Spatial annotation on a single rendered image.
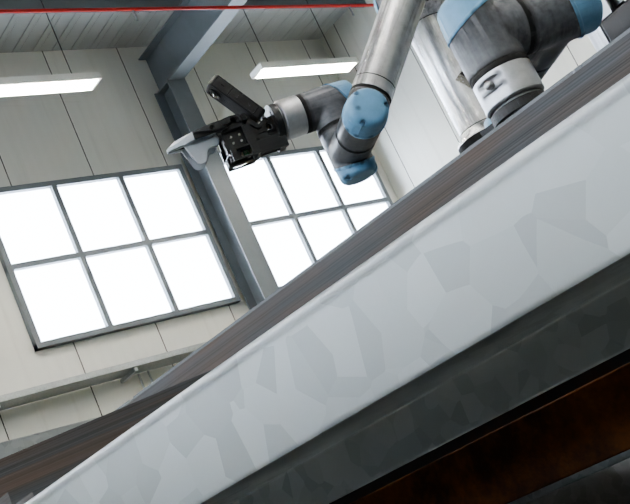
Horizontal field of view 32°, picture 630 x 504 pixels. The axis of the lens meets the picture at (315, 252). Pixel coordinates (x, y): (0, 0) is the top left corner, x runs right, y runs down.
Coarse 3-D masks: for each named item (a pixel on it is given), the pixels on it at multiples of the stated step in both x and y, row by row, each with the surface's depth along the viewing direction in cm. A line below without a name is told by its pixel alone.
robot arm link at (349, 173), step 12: (336, 120) 202; (324, 132) 203; (324, 144) 204; (336, 144) 198; (336, 156) 201; (348, 156) 198; (360, 156) 198; (372, 156) 202; (336, 168) 203; (348, 168) 201; (360, 168) 200; (372, 168) 201; (348, 180) 202; (360, 180) 205
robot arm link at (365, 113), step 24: (384, 0) 200; (408, 0) 199; (384, 24) 197; (408, 24) 198; (384, 48) 195; (408, 48) 198; (360, 72) 194; (384, 72) 193; (360, 96) 188; (384, 96) 192; (360, 120) 187; (384, 120) 188; (360, 144) 193
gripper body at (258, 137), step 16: (272, 112) 202; (240, 128) 200; (256, 128) 202; (272, 128) 203; (224, 144) 199; (240, 144) 200; (256, 144) 199; (272, 144) 202; (288, 144) 202; (224, 160) 203; (240, 160) 202; (256, 160) 204
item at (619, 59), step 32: (608, 64) 56; (544, 96) 59; (576, 96) 58; (512, 128) 60; (544, 128) 59; (480, 160) 62; (416, 192) 65; (448, 192) 64; (384, 224) 67; (416, 224) 66; (352, 256) 69; (288, 288) 73; (320, 288) 71; (256, 320) 75; (224, 352) 78; (160, 384) 83
